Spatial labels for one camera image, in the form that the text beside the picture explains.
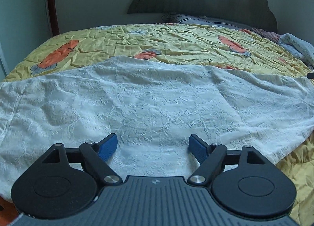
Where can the yellow floral quilt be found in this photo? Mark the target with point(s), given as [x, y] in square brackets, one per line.
[182, 44]

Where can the light blue folded cloth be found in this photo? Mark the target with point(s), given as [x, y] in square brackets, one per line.
[299, 48]

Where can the white embossed pants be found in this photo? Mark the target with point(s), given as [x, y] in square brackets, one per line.
[153, 108]

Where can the glass wardrobe sliding door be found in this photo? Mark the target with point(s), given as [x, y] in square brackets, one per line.
[24, 26]

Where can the pink patterned cloth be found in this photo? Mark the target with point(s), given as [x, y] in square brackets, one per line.
[272, 36]

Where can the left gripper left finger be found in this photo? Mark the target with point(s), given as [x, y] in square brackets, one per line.
[107, 147]

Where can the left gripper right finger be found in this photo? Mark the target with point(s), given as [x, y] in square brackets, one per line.
[199, 148]

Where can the grey striped pillow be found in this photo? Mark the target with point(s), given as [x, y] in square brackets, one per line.
[189, 19]

